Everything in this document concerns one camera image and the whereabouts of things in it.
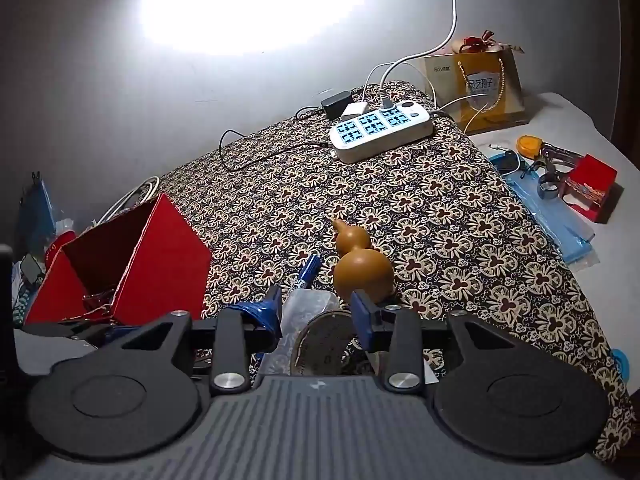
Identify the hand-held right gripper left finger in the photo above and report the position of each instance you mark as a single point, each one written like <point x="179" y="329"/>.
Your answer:
<point x="272" y="312"/>

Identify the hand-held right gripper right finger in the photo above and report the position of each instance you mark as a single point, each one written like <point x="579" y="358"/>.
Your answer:
<point x="361" y="317"/>

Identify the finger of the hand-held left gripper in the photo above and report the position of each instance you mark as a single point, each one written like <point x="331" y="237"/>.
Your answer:
<point x="122" y="333"/>

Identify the clear plastic bag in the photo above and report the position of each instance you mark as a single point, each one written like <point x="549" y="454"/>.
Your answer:
<point x="306" y="305"/>

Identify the brown wooden gourd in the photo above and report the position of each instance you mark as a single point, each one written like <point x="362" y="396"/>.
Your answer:
<point x="362" y="272"/>

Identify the round metal disc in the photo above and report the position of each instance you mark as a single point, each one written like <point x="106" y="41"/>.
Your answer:
<point x="320" y="345"/>

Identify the blue marker pen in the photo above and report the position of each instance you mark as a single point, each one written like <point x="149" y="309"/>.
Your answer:
<point x="307" y="272"/>

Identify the red cardboard box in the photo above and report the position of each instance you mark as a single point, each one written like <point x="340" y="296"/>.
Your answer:
<point x="165" y="260"/>

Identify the striped cloth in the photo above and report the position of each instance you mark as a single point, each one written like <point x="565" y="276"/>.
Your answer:
<point x="21" y="305"/>

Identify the small black mirror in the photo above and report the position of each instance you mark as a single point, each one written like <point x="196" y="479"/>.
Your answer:
<point x="32" y="267"/>

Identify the red plush toy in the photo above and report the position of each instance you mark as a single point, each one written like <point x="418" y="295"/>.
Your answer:
<point x="60" y="245"/>

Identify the floral patterned blanket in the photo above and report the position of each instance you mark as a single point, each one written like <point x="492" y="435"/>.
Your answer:
<point x="450" y="240"/>

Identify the blue packet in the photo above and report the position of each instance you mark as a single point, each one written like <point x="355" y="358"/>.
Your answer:
<point x="37" y="210"/>

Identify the white power strip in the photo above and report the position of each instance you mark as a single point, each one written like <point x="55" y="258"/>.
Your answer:
<point x="380" y="142"/>

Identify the white USB charger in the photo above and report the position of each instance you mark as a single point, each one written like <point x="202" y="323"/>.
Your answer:
<point x="354" y="109"/>

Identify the blue plastic sleeve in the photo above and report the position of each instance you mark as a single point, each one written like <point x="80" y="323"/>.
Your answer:
<point x="545" y="215"/>

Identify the black power adapter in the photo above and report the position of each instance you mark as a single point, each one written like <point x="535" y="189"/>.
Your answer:
<point x="334" y="104"/>

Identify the gold paper gift bag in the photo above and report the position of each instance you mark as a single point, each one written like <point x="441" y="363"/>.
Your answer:
<point x="475" y="85"/>

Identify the small red box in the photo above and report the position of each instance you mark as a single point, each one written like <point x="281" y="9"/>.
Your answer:
<point x="592" y="180"/>

